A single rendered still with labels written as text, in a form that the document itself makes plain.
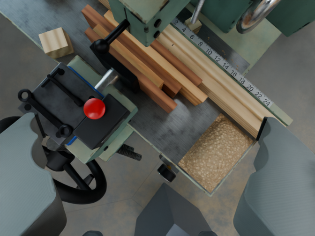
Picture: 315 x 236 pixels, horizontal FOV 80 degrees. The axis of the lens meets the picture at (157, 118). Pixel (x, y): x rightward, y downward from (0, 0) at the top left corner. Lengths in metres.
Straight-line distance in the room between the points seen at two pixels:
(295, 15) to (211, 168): 0.29
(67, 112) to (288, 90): 1.51
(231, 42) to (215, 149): 0.32
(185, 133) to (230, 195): 1.11
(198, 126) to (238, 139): 0.08
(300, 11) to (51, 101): 0.41
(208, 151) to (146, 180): 0.99
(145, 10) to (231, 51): 0.36
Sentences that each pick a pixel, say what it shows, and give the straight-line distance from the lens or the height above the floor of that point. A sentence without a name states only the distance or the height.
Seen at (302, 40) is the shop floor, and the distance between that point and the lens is 1.80.
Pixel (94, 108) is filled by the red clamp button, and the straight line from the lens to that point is 0.28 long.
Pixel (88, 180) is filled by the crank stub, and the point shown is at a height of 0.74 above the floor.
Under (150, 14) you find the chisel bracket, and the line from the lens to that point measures 0.26.
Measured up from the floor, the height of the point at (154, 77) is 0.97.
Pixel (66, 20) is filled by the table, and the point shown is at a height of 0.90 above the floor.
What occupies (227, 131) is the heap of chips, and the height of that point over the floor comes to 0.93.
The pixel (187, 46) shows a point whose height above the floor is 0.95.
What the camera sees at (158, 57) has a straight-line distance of 0.36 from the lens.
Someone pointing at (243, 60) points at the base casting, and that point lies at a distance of 0.58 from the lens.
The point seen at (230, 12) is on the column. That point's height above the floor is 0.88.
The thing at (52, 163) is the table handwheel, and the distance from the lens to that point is 0.51.
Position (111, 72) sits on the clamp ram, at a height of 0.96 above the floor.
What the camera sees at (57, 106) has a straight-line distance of 0.32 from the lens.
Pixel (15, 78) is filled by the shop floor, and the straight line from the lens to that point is 1.61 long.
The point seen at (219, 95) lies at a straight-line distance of 0.38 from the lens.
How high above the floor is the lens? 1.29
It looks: 86 degrees down
